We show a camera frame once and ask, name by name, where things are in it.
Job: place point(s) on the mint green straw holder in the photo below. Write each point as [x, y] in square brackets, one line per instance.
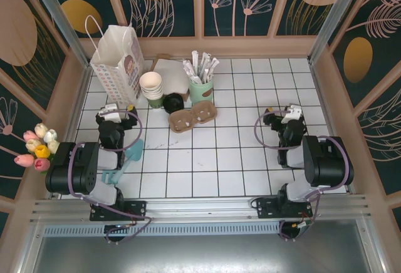
[200, 93]

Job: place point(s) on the stack of paper cups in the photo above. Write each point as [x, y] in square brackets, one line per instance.
[150, 82]

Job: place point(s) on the artificial tulip bouquet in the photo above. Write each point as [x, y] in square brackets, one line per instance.
[37, 147]

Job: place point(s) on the aluminium mounting rail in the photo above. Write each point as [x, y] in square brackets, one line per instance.
[200, 207]

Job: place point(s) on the aluminium frame post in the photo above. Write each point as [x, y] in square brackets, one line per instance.
[336, 19]
[61, 19]

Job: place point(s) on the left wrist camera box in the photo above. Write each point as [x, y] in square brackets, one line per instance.
[112, 114]

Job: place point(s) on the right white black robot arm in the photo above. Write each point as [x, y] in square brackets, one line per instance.
[329, 163]

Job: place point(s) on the teal toy shovel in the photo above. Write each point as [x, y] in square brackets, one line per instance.
[135, 152]

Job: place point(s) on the brown cardboard cup carrier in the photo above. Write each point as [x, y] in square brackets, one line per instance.
[181, 123]

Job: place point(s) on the black plastic cup lid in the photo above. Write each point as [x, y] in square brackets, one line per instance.
[173, 103]

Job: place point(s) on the white printed paper bag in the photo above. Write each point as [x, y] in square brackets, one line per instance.
[116, 75]

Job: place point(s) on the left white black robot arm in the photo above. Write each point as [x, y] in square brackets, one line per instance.
[72, 173]

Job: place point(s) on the grey metal panel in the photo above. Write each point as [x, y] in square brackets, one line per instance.
[200, 254]

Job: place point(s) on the teal toy rake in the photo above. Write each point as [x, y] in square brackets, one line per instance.
[108, 177]

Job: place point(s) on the brown cardboard box white top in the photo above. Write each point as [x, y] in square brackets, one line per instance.
[172, 75]

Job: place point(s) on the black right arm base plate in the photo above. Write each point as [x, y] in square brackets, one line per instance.
[264, 210]

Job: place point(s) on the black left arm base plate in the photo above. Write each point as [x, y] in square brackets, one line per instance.
[139, 210]

